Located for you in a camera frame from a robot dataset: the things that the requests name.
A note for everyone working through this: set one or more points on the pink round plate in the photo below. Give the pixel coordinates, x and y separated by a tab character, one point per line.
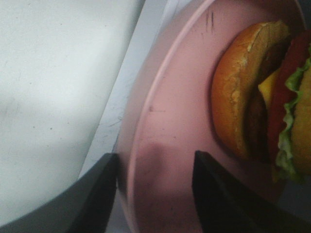
168	114

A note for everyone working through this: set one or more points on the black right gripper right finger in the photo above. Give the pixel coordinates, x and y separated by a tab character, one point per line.
225	205

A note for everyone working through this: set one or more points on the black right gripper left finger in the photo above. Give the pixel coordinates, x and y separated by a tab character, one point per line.
85	207

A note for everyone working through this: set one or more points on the burger with lettuce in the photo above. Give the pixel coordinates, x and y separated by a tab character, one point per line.
261	98

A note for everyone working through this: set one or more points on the white microwave oven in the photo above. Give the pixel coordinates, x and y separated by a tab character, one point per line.
154	16

